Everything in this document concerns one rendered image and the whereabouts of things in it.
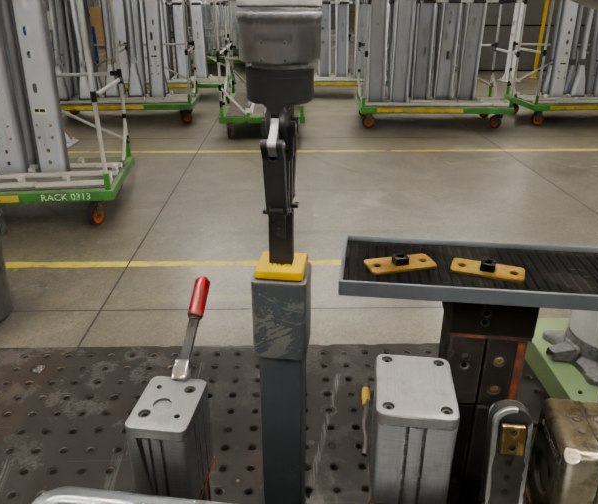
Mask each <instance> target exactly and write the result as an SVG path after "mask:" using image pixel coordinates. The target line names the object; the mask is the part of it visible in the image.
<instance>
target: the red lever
mask: <svg viewBox="0 0 598 504"><path fill-rule="evenodd" d="M209 287H210V281H209V280H208V278H207V277H205V276H201V277H199V278H197V279H196V280H195V284H194V288H193V292H192V297H191V301H190V305H189V309H188V313H187V314H188V318H189V321H188V325H187V331H186V335H185V339H184V343H183V347H182V351H181V356H180V359H176V360H175V363H174V366H173V369H172V376H171V380H173V381H186V380H188V379H190V378H191V375H192V368H193V364H192V363H191V361H190V359H191V355H192V350H193V346H194V341H195V336H196V332H197V328H198V324H199V320H201V319H202V317H203V315H204V310H205V305H206V301H207V296H208V292H209Z"/></svg>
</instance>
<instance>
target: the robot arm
mask: <svg viewBox="0 0 598 504"><path fill-rule="evenodd" d="M227 1H236V5H237V6H238V7H241V8H237V12H236V18H237V25H238V42H239V56H238V58H239V59H240V60H241V61H243V62H247V63H251V66H247V67H246V95H247V99H248V100H249V101H250V102H252V103H255V104H263V105H264V106H265V107H266V112H265V120H261V135H262V137H263V139H261V140H260V142H259V147H260V150H261V155H262V163H263V177H264V190H265V204H266V208H264V209H263V214H267V215H268V232H269V263H278V264H292V263H293V260H294V208H298V207H299V202H294V201H293V198H294V197H295V195H296V192H295V171H296V151H297V131H298V130H299V117H294V105H301V104H306V103H308V102H310V101H312V99H313V97H314V67H312V66H309V63H313V62H317V61H319V60H320V57H321V19H322V14H323V13H322V8H256V7H322V0H227ZM569 1H572V2H575V3H578V4H580V5H583V6H585V7H588V8H591V9H596V10H598V0H569ZM542 338H543V339H544V340H545V341H547V342H548V343H550V344H551V345H553V346H550V347H548V348H547V350H546V354H547V355H548V356H547V357H548V358H549V359H550V360H552V361H565V362H570V363H571V364H572V365H573V366H574V367H575V368H576V369H577V370H578V371H579V372H580V373H581V374H582V375H583V377H584V379H585V380H586V382H587V383H589V384H590V385H593V386H598V311H588V310H571V317H570V321H569V324H568V326H567V328H566V329H559V330H554V329H547V330H544V331H543V335H542Z"/></svg>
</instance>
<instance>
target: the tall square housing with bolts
mask: <svg viewBox="0 0 598 504"><path fill-rule="evenodd" d="M459 421H460V413H459V408H458V403H457V398H456V393H455V389H454V384H453V379H452V374H451V369H450V365H449V363H448V361H446V360H445V359H441V358H430V357H416V356H402V355H389V354H381V355H378V356H377V357H376V360H375V385H374V399H373V413H372V427H371V436H370V451H369V504H446V501H447V495H448V489H449V482H450V476H451V469H452V463H453V457H454V450H455V444H456V437H457V431H458V427H459Z"/></svg>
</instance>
